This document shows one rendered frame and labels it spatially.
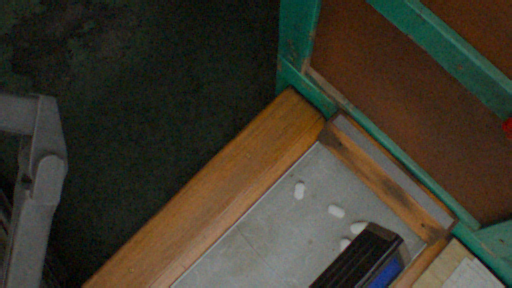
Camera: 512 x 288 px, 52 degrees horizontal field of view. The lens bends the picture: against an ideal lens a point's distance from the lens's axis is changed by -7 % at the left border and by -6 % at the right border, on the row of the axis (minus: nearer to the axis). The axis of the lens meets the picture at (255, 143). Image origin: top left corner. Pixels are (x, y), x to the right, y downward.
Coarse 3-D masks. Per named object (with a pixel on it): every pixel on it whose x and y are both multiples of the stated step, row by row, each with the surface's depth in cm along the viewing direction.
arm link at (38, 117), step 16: (0, 96) 70; (16, 96) 71; (32, 96) 72; (48, 96) 73; (0, 112) 70; (16, 112) 71; (32, 112) 72; (48, 112) 73; (0, 128) 71; (16, 128) 72; (32, 128) 73; (48, 128) 74; (32, 144) 73; (48, 144) 74; (64, 144) 75; (32, 160) 73; (64, 160) 76; (32, 176) 73; (64, 176) 76
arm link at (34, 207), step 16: (48, 160) 72; (48, 176) 73; (16, 192) 76; (32, 192) 72; (48, 192) 73; (16, 208) 75; (32, 208) 74; (48, 208) 76; (16, 224) 74; (32, 224) 75; (48, 224) 77; (16, 240) 74; (32, 240) 75; (16, 256) 74; (32, 256) 76; (16, 272) 75; (32, 272) 76
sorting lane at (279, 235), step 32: (320, 160) 109; (288, 192) 108; (320, 192) 108; (352, 192) 107; (256, 224) 106; (288, 224) 106; (320, 224) 106; (384, 224) 106; (224, 256) 104; (256, 256) 104; (288, 256) 104; (320, 256) 104; (416, 256) 104
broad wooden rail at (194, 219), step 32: (288, 96) 110; (256, 128) 109; (288, 128) 108; (320, 128) 110; (224, 160) 107; (256, 160) 107; (288, 160) 108; (192, 192) 105; (224, 192) 105; (256, 192) 106; (160, 224) 104; (192, 224) 104; (224, 224) 105; (128, 256) 102; (160, 256) 102; (192, 256) 103
